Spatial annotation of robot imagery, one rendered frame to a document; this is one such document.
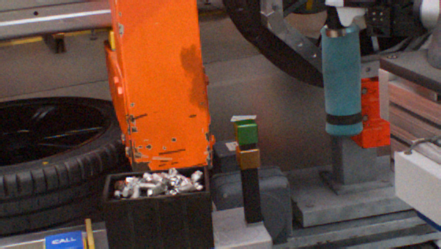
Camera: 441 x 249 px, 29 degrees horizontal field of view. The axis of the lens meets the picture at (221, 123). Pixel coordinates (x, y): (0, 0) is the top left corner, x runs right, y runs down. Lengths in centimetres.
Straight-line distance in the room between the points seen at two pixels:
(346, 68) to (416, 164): 82
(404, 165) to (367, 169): 118
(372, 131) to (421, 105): 80
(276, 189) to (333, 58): 33
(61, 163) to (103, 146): 13
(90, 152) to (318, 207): 64
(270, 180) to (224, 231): 37
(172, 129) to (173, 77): 11
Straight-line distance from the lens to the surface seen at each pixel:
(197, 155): 178
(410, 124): 145
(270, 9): 205
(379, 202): 235
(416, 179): 121
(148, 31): 170
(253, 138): 163
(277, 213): 204
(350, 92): 202
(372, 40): 226
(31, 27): 221
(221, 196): 201
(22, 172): 198
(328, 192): 240
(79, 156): 203
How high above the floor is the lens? 117
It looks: 18 degrees down
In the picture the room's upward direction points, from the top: 5 degrees counter-clockwise
